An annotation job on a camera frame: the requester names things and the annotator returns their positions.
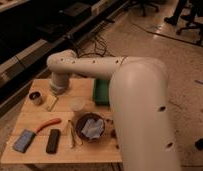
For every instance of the yellow gripper fingers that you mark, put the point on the yellow gripper fingers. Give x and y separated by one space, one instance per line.
50 102

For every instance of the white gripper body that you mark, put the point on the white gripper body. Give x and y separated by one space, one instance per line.
59 83

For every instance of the black eraser block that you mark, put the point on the black eraser block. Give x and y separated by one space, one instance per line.
53 141

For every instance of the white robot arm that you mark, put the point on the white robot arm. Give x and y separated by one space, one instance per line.
138 102

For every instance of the white paper cup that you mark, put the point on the white paper cup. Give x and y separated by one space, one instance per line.
77 105

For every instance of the small metal can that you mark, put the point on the small metal can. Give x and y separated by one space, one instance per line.
36 98

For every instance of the wooden table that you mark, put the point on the wooden table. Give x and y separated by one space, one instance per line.
30 117

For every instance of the wooden chopsticks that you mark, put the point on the wooden chopsticks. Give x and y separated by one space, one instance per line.
71 134

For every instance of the green plastic tray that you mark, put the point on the green plastic tray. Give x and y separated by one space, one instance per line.
101 92

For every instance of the dark bowl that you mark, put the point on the dark bowl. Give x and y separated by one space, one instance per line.
81 122

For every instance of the blue cloth in bowl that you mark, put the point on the blue cloth in bowl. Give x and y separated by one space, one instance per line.
93 129

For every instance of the black box on shelf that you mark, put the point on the black box on shelf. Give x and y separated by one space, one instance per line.
76 13

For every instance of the office chair base centre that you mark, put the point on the office chair base centre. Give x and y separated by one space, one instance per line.
143 4

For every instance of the office chair base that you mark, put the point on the office chair base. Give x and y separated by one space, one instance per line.
197 8
143 4

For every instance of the office chair base right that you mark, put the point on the office chair base right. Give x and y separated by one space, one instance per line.
197 8

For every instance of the person's legs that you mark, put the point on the person's legs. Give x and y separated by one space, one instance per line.
173 20

